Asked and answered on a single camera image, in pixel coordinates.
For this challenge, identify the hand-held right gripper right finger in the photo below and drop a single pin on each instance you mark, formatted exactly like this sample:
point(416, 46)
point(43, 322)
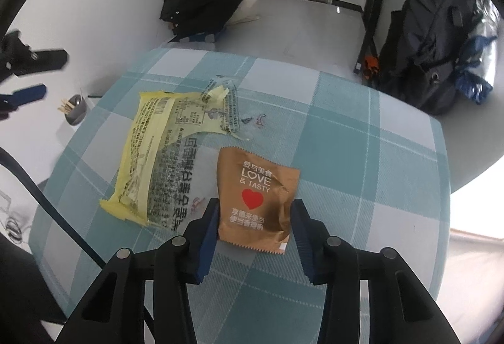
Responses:
point(305, 245)

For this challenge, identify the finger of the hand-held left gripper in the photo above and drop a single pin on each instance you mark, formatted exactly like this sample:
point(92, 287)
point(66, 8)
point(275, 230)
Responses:
point(45, 60)
point(27, 95)

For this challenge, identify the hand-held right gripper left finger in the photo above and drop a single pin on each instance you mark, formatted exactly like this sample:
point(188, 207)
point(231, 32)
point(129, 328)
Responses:
point(206, 241)

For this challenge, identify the brown heart print sachet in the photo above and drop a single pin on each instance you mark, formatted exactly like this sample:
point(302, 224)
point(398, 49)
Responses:
point(256, 186)

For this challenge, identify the bundle of wooden chopsticks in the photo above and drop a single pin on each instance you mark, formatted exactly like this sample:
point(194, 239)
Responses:
point(66, 106)

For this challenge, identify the white chopstick holder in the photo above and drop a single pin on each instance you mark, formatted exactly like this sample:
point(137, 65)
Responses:
point(76, 112)

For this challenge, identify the blue checked tablecloth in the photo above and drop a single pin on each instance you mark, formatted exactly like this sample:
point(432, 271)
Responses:
point(354, 155)

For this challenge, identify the torn yellow snack packet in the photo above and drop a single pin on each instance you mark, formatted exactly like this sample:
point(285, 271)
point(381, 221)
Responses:
point(145, 139)

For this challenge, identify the black bag on floor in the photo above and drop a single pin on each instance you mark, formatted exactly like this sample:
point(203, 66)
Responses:
point(201, 1)

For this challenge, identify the person's left leg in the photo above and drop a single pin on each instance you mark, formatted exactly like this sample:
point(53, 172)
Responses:
point(23, 289)

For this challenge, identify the orange black tool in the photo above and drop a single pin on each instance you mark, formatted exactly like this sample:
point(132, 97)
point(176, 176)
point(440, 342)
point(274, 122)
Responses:
point(370, 64)

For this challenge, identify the white cloth bag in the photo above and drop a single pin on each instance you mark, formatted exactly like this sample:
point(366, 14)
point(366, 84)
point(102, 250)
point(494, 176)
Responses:
point(246, 9)

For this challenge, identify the black backpack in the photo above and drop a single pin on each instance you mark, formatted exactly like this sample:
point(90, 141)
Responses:
point(429, 33)

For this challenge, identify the silver folded umbrella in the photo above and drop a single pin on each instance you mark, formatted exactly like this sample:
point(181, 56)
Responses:
point(478, 53)

